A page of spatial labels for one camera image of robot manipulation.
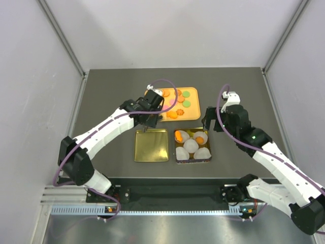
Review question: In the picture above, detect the chocolate chip cookie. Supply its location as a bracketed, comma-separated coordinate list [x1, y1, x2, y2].
[195, 137, 205, 145]

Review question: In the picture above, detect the fish shaped cookie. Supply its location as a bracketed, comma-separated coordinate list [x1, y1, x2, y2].
[174, 131, 183, 143]
[167, 111, 178, 119]

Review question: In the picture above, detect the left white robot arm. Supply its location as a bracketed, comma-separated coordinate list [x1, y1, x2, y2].
[58, 88, 164, 202]

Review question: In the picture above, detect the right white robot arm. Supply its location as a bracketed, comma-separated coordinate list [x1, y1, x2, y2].
[202, 105, 324, 235]

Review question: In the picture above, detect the top right paper cup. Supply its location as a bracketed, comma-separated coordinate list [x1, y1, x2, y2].
[193, 131, 208, 145]

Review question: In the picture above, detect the pink cookie lower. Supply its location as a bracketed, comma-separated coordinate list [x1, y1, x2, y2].
[162, 105, 169, 111]

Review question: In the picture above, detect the orange plastic tray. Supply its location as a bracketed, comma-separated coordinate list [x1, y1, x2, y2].
[158, 87, 201, 121]

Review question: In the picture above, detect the green cookie lower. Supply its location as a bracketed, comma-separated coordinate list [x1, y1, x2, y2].
[182, 100, 191, 108]

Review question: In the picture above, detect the green cookie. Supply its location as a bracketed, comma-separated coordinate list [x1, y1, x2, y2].
[182, 90, 190, 98]
[182, 100, 191, 108]

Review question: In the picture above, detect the orange swirl cookie lower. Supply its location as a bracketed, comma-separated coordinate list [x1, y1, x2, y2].
[176, 109, 184, 116]

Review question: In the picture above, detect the center paper cup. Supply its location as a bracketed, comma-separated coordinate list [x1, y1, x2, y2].
[183, 139, 199, 154]

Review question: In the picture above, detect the gold cookie tin box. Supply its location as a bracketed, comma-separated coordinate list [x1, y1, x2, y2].
[174, 128, 212, 164]

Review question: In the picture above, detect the bottom right paper cup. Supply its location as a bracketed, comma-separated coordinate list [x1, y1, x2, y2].
[193, 147, 211, 160]

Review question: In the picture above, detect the orange shell cookie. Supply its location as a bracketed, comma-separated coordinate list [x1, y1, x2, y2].
[177, 96, 185, 103]

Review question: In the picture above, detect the green cookie upper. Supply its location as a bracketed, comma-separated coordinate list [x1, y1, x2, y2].
[182, 90, 190, 98]

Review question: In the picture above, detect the bottom left paper cup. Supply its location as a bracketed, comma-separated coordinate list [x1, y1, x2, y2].
[176, 146, 189, 161]

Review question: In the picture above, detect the gold tin lid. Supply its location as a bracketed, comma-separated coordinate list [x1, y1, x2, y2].
[134, 129, 169, 163]

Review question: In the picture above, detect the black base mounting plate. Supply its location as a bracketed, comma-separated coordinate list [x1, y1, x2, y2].
[85, 177, 257, 207]

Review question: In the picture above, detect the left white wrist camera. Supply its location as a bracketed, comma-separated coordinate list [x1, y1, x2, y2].
[147, 84, 163, 96]

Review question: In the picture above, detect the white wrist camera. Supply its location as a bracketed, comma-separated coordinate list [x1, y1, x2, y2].
[147, 84, 163, 96]
[220, 91, 241, 113]

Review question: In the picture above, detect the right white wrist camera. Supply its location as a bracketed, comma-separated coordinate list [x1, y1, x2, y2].
[220, 91, 241, 113]

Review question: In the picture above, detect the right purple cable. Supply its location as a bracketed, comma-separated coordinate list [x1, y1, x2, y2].
[217, 84, 325, 233]

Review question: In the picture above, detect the white slotted cable duct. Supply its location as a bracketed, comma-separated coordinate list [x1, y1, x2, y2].
[50, 205, 244, 216]

